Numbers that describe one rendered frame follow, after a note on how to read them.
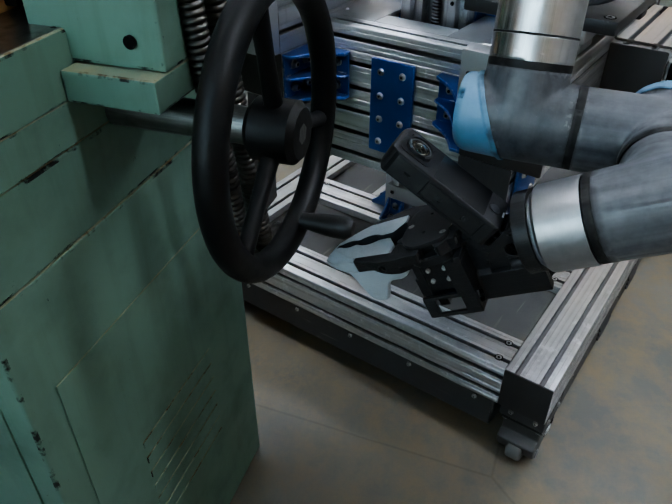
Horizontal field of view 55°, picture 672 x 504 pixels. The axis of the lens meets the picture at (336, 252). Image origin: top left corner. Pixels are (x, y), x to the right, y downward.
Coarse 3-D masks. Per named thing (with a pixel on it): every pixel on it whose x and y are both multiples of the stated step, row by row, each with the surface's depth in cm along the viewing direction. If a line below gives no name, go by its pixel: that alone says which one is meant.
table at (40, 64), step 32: (0, 32) 55; (32, 32) 55; (64, 32) 56; (0, 64) 50; (32, 64) 53; (64, 64) 56; (96, 64) 57; (0, 96) 50; (32, 96) 54; (64, 96) 57; (96, 96) 56; (128, 96) 55; (160, 96) 55; (0, 128) 51
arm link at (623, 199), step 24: (648, 144) 50; (624, 168) 48; (648, 168) 47; (600, 192) 48; (624, 192) 47; (648, 192) 46; (600, 216) 48; (624, 216) 47; (648, 216) 46; (600, 240) 48; (624, 240) 48; (648, 240) 47
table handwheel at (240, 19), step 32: (256, 0) 48; (320, 0) 60; (224, 32) 46; (256, 32) 52; (320, 32) 64; (224, 64) 46; (320, 64) 67; (224, 96) 46; (320, 96) 70; (160, 128) 62; (192, 128) 47; (224, 128) 47; (256, 128) 57; (288, 128) 57; (320, 128) 71; (192, 160) 48; (224, 160) 48; (288, 160) 58; (320, 160) 71; (224, 192) 49; (256, 192) 58; (320, 192) 72; (224, 224) 50; (256, 224) 58; (288, 224) 68; (224, 256) 52; (256, 256) 59; (288, 256) 65
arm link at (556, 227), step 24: (552, 192) 51; (576, 192) 49; (528, 216) 52; (552, 216) 50; (576, 216) 49; (552, 240) 50; (576, 240) 49; (552, 264) 51; (576, 264) 51; (600, 264) 51
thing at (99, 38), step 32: (32, 0) 55; (64, 0) 54; (96, 0) 53; (128, 0) 52; (160, 0) 52; (96, 32) 55; (128, 32) 54; (160, 32) 53; (128, 64) 56; (160, 64) 55
